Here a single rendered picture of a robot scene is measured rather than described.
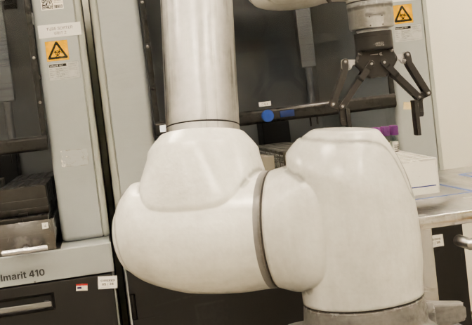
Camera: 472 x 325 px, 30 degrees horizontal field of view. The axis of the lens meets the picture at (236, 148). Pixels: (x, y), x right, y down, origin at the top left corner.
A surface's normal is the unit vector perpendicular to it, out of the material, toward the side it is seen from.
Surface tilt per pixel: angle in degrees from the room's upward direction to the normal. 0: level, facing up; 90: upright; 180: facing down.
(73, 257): 90
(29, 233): 90
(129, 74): 90
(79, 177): 90
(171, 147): 71
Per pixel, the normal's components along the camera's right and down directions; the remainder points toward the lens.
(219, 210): -0.25, -0.40
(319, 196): -0.56, 0.06
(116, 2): 0.15, 0.04
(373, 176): 0.30, -0.27
